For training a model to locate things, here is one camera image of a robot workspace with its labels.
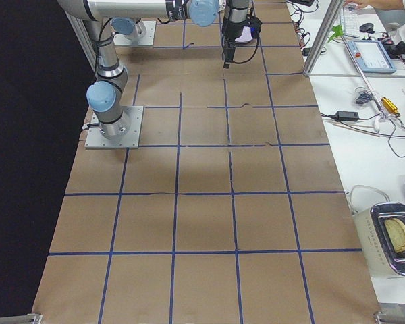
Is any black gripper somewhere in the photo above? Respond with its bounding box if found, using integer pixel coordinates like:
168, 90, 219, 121
221, 0, 249, 69

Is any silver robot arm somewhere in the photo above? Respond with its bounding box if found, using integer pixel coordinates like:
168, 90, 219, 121
111, 17, 146, 38
59, 0, 250, 140

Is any lilac round plate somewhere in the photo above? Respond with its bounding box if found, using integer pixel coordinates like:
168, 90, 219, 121
235, 26, 254, 45

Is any white keyboard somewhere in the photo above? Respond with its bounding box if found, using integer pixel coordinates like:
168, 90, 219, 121
339, 6, 360, 38

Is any black power adapter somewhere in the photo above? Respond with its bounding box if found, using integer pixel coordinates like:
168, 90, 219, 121
335, 111, 360, 122

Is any black computer mouse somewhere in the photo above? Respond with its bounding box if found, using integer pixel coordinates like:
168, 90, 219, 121
359, 22, 375, 34

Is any blue teach pendant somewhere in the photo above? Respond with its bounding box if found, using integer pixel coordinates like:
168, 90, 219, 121
347, 40, 396, 74

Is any brown paper table cover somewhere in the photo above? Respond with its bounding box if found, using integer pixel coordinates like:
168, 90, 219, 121
33, 1, 378, 323

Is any green grabber tool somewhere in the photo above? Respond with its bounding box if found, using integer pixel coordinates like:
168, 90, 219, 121
329, 24, 389, 133

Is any white toaster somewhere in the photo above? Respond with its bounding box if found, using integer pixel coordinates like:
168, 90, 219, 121
352, 202, 405, 279

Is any bread slice in toaster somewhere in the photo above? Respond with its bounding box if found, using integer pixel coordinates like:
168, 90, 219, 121
384, 218, 405, 253

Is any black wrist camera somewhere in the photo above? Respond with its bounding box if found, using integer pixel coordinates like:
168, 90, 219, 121
246, 14, 262, 39

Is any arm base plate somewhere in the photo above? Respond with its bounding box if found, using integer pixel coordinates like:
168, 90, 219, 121
111, 18, 156, 47
84, 106, 144, 149

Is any aluminium frame post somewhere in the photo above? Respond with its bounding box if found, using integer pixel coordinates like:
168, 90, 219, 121
303, 0, 344, 76

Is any yellow handled tool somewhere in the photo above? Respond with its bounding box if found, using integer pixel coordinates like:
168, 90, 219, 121
381, 97, 400, 117

